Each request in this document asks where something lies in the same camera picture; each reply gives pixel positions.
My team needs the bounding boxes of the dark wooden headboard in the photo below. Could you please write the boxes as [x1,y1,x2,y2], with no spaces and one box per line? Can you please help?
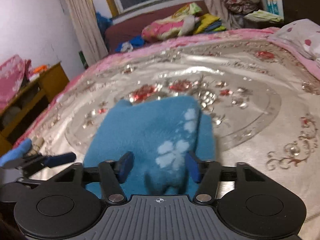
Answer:
[283,0,320,25]

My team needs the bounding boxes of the blue white crumpled garment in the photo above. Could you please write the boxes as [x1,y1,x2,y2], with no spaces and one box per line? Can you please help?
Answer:
[115,36,145,53]

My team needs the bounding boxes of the green bottle by wall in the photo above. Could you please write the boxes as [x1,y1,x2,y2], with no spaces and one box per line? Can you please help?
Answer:
[79,51,88,69]

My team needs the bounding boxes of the yellow teal decorated board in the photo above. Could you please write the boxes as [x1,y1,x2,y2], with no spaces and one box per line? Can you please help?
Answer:
[265,0,279,15]

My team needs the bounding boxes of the teal fleece garment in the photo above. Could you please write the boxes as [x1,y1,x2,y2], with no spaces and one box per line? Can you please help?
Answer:
[84,96,215,196]

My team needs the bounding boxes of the blue plastic bag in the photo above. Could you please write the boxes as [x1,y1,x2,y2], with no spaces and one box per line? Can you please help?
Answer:
[95,12,113,38]

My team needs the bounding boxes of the yellow blue folded clothes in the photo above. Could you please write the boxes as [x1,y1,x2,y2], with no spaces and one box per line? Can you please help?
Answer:
[193,13,227,35]

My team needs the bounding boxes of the blue gloved left hand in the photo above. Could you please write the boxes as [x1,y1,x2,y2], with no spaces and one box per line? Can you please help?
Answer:
[0,138,32,166]

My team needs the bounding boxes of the pink floral quilt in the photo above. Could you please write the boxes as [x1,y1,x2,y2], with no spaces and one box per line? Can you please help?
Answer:
[13,27,279,148]

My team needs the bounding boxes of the orange object on desk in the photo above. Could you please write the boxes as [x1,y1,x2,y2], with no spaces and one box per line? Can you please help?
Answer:
[32,65,48,74]

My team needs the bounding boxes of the folded pink yellow quilt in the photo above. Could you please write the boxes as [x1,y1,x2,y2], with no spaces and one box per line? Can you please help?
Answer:
[141,2,202,43]

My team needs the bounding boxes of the pink floral cloth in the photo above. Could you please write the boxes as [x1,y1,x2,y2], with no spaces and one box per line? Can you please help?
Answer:
[0,54,31,110]

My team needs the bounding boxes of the white heart-print pillow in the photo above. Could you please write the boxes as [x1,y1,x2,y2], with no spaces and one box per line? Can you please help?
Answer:
[270,19,320,65]

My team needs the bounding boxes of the left beige curtain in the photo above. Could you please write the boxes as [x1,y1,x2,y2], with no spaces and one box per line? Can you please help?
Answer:
[65,0,108,66]

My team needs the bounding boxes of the light green folded cloth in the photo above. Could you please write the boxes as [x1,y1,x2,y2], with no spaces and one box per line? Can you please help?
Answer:
[244,10,284,23]

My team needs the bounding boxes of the silver floral bedspread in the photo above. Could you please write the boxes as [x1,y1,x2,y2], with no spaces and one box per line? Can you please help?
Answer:
[29,40,319,239]

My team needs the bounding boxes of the wooden side desk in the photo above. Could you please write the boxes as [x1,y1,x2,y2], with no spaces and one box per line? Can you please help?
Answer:
[1,62,69,155]

